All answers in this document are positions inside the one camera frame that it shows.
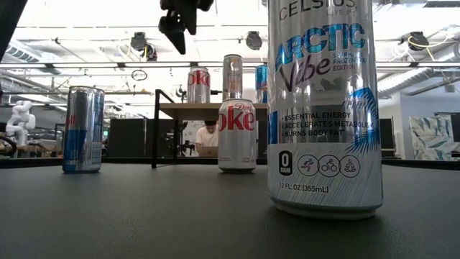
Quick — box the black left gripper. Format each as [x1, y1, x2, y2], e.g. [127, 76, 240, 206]
[158, 0, 215, 55]

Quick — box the Diet Coke can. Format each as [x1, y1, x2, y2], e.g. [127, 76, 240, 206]
[217, 99, 258, 174]
[186, 66, 211, 104]

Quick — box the Celsius Tropical Vibe can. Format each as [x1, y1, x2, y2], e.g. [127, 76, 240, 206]
[222, 53, 244, 101]

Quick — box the blue Red Bull can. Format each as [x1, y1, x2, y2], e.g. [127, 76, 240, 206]
[254, 64, 269, 104]

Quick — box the black red ceiling device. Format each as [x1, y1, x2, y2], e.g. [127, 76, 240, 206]
[143, 43, 158, 62]

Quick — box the person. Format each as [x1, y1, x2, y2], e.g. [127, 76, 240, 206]
[195, 120, 219, 158]

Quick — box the black tripod device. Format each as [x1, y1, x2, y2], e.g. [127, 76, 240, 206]
[178, 121, 197, 156]

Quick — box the black cabinet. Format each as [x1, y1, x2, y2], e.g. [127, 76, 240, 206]
[107, 117, 188, 158]

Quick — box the slim silver Red Bull can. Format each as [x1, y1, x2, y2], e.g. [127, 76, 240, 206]
[62, 85, 106, 175]

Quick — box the Celsius Arctic Vibe can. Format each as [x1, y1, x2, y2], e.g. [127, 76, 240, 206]
[267, 0, 385, 221]

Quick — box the black table mat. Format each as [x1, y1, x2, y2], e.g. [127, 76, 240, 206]
[0, 163, 460, 259]

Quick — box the black monitor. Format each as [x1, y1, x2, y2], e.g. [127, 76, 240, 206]
[379, 118, 395, 150]

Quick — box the leaf patterned panel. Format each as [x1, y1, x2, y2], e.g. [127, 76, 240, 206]
[408, 114, 460, 161]

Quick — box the black ceiling cable reel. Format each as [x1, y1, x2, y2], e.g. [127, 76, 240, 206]
[245, 31, 263, 51]
[397, 31, 431, 51]
[129, 31, 148, 52]

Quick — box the hanging black ring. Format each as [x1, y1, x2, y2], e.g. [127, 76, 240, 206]
[130, 69, 149, 82]

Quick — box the black looped cable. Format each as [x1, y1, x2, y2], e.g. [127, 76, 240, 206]
[0, 135, 18, 158]

